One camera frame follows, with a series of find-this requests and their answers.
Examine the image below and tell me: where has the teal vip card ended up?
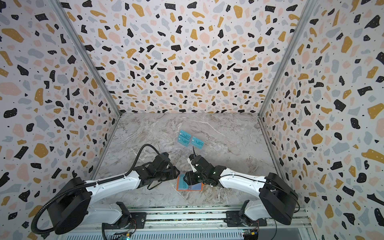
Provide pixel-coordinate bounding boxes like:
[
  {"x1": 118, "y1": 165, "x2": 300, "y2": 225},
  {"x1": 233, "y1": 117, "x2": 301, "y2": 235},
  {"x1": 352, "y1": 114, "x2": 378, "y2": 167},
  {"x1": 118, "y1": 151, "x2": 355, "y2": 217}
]
[
  {"x1": 178, "y1": 137, "x2": 190, "y2": 147},
  {"x1": 179, "y1": 130, "x2": 192, "y2": 142},
  {"x1": 178, "y1": 180, "x2": 189, "y2": 191},
  {"x1": 191, "y1": 137, "x2": 204, "y2": 150}
]

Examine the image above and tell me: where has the orange card holder wallet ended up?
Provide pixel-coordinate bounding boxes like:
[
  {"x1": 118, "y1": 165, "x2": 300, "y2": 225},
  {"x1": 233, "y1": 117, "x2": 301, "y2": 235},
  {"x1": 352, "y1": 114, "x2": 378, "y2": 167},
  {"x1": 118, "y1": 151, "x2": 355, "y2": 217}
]
[{"x1": 177, "y1": 174, "x2": 203, "y2": 192}]

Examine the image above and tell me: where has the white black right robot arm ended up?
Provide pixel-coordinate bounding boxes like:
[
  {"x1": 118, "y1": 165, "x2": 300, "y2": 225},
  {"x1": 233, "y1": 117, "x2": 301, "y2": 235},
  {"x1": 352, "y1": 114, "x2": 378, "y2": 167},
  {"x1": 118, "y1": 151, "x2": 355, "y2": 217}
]
[{"x1": 184, "y1": 154, "x2": 300, "y2": 227}]

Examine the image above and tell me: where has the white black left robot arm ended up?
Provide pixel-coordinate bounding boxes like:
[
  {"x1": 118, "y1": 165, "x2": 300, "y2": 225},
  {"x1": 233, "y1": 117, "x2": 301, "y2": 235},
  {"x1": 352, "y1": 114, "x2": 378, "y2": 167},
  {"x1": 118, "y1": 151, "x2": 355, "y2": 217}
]
[{"x1": 48, "y1": 153, "x2": 180, "y2": 235}]

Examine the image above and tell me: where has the clear acrylic card display stand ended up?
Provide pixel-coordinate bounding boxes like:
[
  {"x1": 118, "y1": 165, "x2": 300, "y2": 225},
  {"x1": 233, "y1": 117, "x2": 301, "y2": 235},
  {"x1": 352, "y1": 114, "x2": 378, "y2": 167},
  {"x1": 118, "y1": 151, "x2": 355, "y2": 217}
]
[{"x1": 177, "y1": 132, "x2": 198, "y2": 157}]

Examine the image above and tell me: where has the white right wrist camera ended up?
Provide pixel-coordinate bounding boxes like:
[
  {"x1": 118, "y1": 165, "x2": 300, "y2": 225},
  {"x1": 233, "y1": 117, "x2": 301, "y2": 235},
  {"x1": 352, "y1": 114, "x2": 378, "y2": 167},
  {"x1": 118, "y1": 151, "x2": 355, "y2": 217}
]
[{"x1": 187, "y1": 156, "x2": 197, "y2": 173}]

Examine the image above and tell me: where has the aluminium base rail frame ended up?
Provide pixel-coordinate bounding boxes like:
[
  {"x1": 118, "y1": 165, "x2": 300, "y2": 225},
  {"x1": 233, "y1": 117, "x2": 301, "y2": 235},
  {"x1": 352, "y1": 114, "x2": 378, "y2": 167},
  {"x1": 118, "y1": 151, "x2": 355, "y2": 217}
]
[{"x1": 56, "y1": 205, "x2": 316, "y2": 240}]

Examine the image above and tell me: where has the black corrugated cable hose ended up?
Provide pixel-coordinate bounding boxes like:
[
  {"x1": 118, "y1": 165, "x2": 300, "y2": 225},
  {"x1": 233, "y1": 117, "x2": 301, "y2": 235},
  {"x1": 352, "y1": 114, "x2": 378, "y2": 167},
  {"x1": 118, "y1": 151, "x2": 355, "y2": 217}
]
[{"x1": 30, "y1": 143, "x2": 163, "y2": 235}]

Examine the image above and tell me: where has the aluminium corner post left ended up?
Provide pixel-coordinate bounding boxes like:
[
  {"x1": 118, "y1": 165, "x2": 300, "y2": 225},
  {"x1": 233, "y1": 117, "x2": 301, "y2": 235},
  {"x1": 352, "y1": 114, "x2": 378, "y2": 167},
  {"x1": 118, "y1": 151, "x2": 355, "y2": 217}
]
[{"x1": 48, "y1": 1, "x2": 122, "y2": 118}]

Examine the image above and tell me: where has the aluminium corner post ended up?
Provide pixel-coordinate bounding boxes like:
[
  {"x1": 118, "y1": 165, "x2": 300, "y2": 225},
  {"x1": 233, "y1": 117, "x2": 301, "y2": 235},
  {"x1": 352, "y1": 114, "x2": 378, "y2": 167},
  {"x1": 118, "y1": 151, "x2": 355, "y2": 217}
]
[
  {"x1": 258, "y1": 0, "x2": 319, "y2": 118},
  {"x1": 48, "y1": 1, "x2": 122, "y2": 118}
]

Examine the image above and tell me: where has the aluminium corner post right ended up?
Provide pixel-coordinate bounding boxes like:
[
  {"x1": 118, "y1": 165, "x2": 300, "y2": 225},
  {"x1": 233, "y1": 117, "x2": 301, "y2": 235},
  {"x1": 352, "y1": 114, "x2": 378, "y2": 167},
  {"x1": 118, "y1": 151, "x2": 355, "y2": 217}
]
[{"x1": 258, "y1": 0, "x2": 319, "y2": 118}]

